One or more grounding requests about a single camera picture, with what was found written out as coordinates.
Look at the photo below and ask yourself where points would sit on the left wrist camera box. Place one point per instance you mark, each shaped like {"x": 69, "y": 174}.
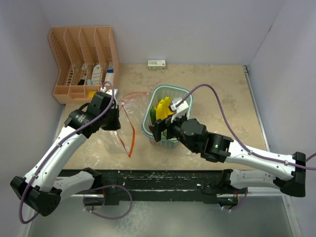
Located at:
{"x": 111, "y": 93}

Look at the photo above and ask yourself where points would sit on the yellow block in organizer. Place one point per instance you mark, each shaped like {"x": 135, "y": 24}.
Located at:
{"x": 91, "y": 94}

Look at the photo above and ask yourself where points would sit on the white bottle in organizer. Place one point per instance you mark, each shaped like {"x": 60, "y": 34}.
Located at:
{"x": 96, "y": 74}

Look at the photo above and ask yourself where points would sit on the green cucumber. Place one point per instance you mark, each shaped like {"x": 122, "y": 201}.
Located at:
{"x": 153, "y": 115}

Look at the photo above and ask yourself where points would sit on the yellow banana bunch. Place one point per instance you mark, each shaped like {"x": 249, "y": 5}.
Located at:
{"x": 163, "y": 110}

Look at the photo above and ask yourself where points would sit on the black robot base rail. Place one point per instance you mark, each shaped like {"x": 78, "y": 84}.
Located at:
{"x": 206, "y": 186}

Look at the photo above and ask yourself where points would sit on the small green white box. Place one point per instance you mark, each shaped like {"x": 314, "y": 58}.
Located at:
{"x": 154, "y": 64}

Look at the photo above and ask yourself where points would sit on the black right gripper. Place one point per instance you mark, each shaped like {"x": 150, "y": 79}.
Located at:
{"x": 160, "y": 125}

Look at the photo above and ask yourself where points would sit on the light blue plastic basket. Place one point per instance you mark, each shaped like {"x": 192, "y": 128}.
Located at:
{"x": 159, "y": 93}

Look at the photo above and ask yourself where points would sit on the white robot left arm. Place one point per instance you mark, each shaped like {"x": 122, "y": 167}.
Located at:
{"x": 39, "y": 188}

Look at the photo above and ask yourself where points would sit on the pink plastic file organizer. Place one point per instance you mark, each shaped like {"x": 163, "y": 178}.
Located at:
{"x": 77, "y": 51}

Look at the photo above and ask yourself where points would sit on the clear zip bag orange zipper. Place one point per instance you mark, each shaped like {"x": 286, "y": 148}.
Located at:
{"x": 121, "y": 141}

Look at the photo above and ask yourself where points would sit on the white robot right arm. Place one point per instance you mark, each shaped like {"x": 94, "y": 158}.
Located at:
{"x": 284, "y": 172}

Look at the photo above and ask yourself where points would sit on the white blue box in organizer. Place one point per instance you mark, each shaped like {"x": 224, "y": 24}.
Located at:
{"x": 109, "y": 76}

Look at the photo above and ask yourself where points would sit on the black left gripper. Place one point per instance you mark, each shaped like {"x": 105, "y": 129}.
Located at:
{"x": 116, "y": 125}

